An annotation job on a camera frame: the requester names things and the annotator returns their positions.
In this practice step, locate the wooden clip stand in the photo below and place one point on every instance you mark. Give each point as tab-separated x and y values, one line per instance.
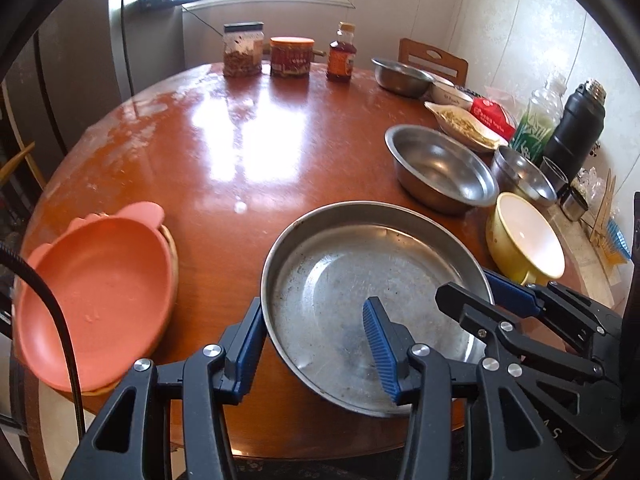
602	210

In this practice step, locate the black thermos flask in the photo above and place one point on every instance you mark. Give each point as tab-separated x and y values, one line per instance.
575	130

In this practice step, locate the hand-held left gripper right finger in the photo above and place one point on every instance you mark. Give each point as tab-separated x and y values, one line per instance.
382	350

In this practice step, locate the blue paper liners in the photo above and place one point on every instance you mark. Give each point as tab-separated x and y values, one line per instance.
617	242

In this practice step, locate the plain white bowl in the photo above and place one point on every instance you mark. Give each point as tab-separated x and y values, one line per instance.
444	79

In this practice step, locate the large steel plate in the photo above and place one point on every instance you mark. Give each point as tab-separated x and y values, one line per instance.
325	280

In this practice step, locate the green plastic bottle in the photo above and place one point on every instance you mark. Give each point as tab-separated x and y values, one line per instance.
535	130

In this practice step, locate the jar of nuts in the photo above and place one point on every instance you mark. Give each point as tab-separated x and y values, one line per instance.
242	55

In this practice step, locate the yellow wooden frame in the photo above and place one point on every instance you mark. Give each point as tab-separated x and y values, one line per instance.
25	152

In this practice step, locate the red tub orange lid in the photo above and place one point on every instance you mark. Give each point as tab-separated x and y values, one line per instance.
291	60

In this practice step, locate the pink plastic plate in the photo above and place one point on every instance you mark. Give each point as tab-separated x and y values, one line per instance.
95	295

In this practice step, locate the red packet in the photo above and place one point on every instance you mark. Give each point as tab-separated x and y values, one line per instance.
492	115

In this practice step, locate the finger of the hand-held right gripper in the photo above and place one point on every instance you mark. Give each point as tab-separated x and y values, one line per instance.
465	305
515	295

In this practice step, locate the honey bottle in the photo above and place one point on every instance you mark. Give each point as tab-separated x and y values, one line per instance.
341	60

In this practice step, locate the small steel bowl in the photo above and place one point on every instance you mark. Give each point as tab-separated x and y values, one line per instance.
522	175

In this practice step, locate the clear snack bag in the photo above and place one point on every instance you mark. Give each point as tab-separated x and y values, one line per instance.
592	182

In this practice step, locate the small steel cup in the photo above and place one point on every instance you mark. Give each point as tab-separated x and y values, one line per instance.
573	205

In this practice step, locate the grey refrigerator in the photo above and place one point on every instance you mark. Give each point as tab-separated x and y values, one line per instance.
75	60

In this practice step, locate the clear plastic cup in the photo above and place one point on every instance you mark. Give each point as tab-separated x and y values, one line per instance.
552	175

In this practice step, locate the white bowl with food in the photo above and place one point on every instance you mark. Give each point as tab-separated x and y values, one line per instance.
450	96

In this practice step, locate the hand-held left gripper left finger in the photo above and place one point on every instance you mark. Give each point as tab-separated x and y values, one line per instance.
250	350

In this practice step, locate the medium steel bowl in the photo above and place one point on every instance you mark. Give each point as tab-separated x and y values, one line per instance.
440	165

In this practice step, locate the white dish with sprouts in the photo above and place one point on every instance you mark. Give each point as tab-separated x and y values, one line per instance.
465	122

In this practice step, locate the wooden chair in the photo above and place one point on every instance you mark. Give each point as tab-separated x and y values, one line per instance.
430	52

